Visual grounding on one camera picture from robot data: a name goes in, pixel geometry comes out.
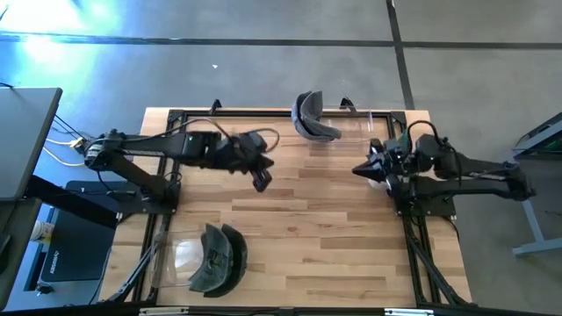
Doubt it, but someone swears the clear plastic bin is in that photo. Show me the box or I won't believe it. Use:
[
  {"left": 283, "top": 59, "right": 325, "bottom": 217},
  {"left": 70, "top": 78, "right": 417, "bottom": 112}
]
[
  {"left": 148, "top": 230, "right": 208, "bottom": 290},
  {"left": 306, "top": 107, "right": 375, "bottom": 154}
]

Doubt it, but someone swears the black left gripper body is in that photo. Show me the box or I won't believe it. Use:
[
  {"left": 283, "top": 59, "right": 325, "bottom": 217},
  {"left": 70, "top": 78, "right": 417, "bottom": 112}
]
[{"left": 210, "top": 131, "right": 269, "bottom": 172}]

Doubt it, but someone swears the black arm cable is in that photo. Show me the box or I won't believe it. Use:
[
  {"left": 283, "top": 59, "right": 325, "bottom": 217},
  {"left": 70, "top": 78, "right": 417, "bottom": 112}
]
[
  {"left": 173, "top": 117, "right": 281, "bottom": 154},
  {"left": 406, "top": 118, "right": 462, "bottom": 175}
]

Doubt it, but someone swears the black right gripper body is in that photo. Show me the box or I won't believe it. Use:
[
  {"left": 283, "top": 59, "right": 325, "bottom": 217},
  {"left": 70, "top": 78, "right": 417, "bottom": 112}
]
[{"left": 371, "top": 138, "right": 416, "bottom": 198}]

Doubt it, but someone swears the gray desk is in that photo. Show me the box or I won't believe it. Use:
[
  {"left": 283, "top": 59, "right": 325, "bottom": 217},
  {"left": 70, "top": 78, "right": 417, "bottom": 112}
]
[{"left": 0, "top": 86, "right": 63, "bottom": 202}]

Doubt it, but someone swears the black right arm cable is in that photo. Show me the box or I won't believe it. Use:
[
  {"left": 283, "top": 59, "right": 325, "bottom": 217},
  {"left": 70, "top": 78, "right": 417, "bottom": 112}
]
[{"left": 406, "top": 118, "right": 462, "bottom": 175}]

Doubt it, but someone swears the white paper cup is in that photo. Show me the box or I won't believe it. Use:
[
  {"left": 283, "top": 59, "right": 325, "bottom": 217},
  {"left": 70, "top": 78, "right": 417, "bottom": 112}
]
[{"left": 29, "top": 219, "right": 54, "bottom": 245}]

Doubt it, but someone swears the gray metal table stand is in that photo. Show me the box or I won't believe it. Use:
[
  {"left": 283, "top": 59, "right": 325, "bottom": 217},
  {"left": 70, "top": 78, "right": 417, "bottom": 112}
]
[{"left": 510, "top": 111, "right": 562, "bottom": 258}]

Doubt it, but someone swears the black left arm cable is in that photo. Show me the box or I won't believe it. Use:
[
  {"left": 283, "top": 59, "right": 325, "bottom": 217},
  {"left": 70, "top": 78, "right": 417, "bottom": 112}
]
[{"left": 173, "top": 117, "right": 281, "bottom": 154}]

